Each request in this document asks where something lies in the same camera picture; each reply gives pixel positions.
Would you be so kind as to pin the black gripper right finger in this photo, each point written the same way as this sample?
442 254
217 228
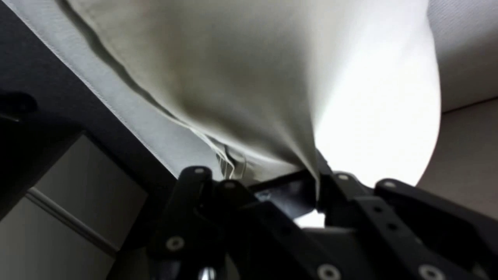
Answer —
394 228

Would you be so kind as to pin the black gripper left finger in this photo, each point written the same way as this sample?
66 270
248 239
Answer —
270 234

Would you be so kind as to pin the plain cream pillow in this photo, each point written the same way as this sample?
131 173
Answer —
270 78

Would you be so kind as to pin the grey sofa seat cushion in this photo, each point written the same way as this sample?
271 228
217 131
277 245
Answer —
467 156

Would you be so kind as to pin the grey sofa back cushion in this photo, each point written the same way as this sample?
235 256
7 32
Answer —
467 52

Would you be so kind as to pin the grey filing cabinet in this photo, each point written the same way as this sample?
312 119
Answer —
63 218

